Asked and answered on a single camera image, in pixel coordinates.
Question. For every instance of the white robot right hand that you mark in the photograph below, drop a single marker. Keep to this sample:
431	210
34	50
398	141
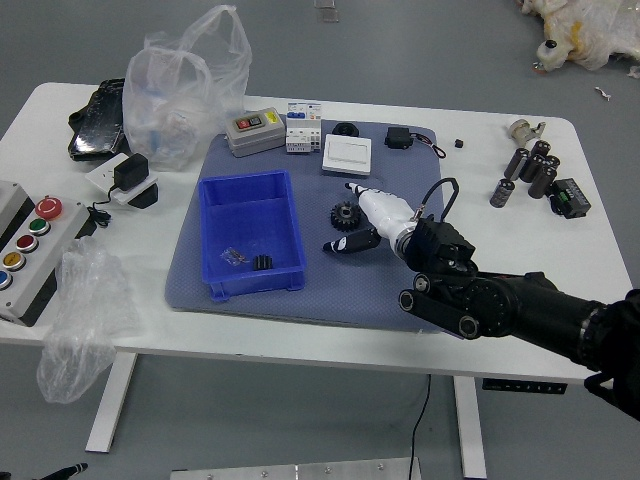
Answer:
385	212

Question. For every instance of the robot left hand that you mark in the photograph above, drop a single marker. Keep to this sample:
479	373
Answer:
67	471

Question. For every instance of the big black gear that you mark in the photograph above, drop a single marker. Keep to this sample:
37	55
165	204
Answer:
343	216

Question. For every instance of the small black gear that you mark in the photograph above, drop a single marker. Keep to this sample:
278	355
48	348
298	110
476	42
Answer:
262	263

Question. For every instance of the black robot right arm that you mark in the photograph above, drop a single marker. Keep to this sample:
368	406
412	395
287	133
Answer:
500	300

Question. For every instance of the blue plastic box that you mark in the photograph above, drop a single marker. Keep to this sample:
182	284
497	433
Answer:
250	225

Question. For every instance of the grey pushbutton control box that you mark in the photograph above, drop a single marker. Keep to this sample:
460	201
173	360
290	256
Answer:
35	260

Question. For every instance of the white table leg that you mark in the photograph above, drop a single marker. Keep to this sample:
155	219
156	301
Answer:
470	430
112	400

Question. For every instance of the black round knob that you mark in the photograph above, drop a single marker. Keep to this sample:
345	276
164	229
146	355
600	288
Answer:
346	129

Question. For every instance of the blue-grey mat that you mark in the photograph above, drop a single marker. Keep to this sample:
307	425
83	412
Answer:
310	300

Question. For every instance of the black cylindrical capacitor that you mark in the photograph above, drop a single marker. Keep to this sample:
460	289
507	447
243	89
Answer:
552	162
501	193
540	149
532	167
542	182
515	164

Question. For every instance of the white circuit breaker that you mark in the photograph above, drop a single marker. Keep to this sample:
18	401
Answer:
302	127

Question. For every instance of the crumpled clear plastic bag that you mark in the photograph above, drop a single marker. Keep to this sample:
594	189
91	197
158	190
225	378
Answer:
85	320

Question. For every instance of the small clear screw bag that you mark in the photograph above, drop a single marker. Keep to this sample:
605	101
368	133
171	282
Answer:
234	257

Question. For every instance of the black module green terminals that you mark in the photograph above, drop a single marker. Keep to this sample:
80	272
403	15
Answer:
570	198

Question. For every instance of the clear plastic piece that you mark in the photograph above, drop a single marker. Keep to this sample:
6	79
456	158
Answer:
327	11

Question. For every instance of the black table control panel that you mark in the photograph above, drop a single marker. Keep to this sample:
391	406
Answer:
525	387

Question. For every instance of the silver metal plate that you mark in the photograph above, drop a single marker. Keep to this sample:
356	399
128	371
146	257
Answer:
295	472

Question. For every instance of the black block under socket panel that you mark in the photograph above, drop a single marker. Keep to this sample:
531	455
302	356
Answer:
147	197

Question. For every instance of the large clear plastic bag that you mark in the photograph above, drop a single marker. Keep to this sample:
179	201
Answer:
165	115

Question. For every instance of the white paper scrap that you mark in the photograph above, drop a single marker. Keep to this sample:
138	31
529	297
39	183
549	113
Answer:
603	93

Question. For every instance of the black power adapter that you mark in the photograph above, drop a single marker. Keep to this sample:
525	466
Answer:
130	172

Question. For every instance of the plush toy in plastic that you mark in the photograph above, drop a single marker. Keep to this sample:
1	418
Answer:
585	30

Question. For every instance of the white socket panel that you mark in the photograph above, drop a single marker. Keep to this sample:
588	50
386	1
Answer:
100	177

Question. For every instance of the black plastic tray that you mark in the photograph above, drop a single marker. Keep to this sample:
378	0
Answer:
97	125

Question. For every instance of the white wall switch panel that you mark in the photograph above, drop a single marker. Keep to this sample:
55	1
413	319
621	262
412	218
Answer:
347	155

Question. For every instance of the grey two-button switch box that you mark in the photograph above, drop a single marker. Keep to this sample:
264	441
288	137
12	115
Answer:
252	132

